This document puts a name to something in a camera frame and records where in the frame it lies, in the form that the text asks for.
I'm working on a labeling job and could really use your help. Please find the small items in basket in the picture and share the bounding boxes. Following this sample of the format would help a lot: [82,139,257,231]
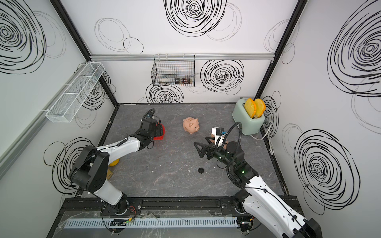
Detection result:
[175,77,192,85]

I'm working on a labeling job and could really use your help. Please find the yellow toast slice right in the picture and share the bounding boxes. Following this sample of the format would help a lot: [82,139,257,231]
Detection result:
[254,98,266,118]

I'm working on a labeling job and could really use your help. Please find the mint green toaster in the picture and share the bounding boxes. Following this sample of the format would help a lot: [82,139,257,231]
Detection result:
[232,98,265,135]

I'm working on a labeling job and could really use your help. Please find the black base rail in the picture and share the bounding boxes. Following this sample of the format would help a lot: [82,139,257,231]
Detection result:
[59,196,244,215]

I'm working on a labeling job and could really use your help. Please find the black corrugated right cable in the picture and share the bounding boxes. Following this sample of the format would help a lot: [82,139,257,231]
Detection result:
[215,121,243,152]

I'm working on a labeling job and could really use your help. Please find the white slotted cable duct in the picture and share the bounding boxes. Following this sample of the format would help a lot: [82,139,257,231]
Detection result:
[63,217,239,229]

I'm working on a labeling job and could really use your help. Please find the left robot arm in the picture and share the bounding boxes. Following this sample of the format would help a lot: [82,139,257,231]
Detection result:
[68,118,163,215]

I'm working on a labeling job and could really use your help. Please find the light pink piggy bank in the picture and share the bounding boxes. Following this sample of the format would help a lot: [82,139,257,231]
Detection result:
[183,117,200,134]

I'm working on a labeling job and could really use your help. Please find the yellow mug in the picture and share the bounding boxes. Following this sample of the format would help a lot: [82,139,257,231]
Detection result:
[109,159,120,167]

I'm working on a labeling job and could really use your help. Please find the black wire wall basket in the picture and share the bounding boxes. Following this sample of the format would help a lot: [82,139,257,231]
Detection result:
[150,54,196,87]

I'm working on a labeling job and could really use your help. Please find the orange-tan piggy bank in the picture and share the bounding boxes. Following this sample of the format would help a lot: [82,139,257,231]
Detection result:
[209,134,229,149]

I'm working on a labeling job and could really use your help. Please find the white wire wall shelf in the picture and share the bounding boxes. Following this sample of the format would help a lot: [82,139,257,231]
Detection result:
[45,62,105,123]

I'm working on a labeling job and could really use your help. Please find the red piggy bank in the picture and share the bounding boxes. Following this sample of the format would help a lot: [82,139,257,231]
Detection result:
[153,124,165,140]

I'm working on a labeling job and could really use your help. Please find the yellow toast slice left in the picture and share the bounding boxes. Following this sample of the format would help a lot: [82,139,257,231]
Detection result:
[244,98,257,119]

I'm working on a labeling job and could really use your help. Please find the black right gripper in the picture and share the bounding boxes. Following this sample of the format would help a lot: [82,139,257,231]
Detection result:
[195,136,235,171]

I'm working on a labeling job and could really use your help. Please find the yellow toast slice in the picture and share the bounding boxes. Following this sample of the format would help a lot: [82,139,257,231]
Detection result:
[244,98,257,119]
[254,98,266,118]

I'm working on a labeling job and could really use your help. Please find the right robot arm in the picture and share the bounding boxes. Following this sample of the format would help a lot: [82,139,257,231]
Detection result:
[194,141,322,238]

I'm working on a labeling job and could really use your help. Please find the black corrugated cable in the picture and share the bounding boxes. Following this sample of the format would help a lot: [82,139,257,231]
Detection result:
[142,108,156,121]
[215,121,243,152]

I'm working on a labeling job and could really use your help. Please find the black corrugated left cable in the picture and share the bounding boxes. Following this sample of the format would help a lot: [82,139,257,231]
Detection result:
[142,108,156,121]

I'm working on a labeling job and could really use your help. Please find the white toaster power cable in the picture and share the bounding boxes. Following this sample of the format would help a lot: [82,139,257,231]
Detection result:
[250,118,274,155]

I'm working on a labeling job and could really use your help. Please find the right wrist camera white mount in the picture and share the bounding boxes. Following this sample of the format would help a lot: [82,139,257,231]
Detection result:
[211,127,226,149]

